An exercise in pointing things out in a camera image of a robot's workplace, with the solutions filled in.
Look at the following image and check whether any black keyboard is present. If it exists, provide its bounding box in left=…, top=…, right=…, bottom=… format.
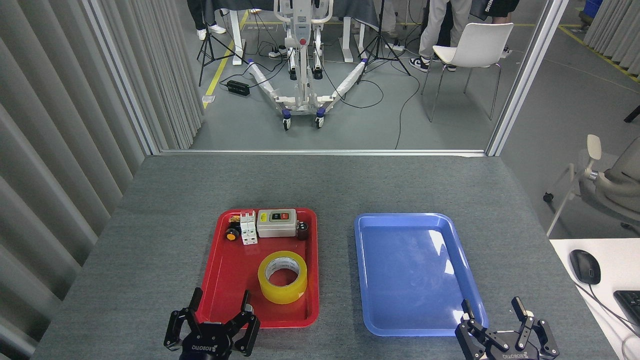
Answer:
left=613, top=290, right=640, bottom=328

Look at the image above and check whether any person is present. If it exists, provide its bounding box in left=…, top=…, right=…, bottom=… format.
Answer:
left=472, top=0, right=521, bottom=55
left=187, top=0, right=227, bottom=41
left=409, top=0, right=473, bottom=73

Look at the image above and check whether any grey push-button switch box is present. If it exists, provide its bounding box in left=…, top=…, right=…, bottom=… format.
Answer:
left=256, top=209, right=298, bottom=238

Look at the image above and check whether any grey pleated curtain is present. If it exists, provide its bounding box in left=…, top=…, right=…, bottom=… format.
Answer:
left=582, top=0, right=640, bottom=83
left=0, top=0, right=205, bottom=360

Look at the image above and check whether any black computer mouse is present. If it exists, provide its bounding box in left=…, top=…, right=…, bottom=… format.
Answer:
left=569, top=249, right=602, bottom=286

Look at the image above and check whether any white chair with metal legs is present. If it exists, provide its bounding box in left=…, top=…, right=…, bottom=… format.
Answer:
left=421, top=22, right=515, bottom=123

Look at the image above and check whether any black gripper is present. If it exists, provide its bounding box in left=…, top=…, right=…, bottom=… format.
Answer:
left=455, top=296, right=560, bottom=360
left=164, top=287, right=261, bottom=360

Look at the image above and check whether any yellow tape roll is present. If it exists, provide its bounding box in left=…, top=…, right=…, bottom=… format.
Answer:
left=257, top=250, right=308, bottom=305

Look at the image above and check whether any black floor cable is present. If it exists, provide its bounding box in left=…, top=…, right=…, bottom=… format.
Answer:
left=320, top=60, right=422, bottom=150

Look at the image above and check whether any black mouse cable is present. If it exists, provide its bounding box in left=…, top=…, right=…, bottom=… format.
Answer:
left=575, top=280, right=640, bottom=341

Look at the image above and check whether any black tripod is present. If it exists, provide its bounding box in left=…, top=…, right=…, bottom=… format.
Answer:
left=357, top=0, right=412, bottom=85
left=196, top=0, right=249, bottom=87

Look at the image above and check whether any white circuit breaker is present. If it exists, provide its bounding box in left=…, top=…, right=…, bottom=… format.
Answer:
left=240, top=211, right=259, bottom=246

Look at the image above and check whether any blue plastic tray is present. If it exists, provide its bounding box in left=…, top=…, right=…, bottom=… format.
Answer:
left=354, top=212, right=489, bottom=337

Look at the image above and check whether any white desk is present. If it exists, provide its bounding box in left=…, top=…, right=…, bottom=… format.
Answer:
left=549, top=238, right=640, bottom=360

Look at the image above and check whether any silver metal rail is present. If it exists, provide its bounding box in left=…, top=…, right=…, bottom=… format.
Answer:
left=159, top=148, right=488, bottom=157

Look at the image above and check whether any white wheeled stand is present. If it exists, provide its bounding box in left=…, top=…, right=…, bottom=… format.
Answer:
left=247, top=0, right=368, bottom=131

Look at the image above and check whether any red plastic tray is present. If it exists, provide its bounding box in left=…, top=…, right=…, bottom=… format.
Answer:
left=196, top=207, right=320, bottom=329

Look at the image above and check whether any silver metal post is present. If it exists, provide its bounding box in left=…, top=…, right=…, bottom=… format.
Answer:
left=486, top=0, right=571, bottom=157
left=82, top=0, right=162, bottom=156

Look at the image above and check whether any grey office chair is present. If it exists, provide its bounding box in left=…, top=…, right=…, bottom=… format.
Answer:
left=543, top=134, right=640, bottom=238

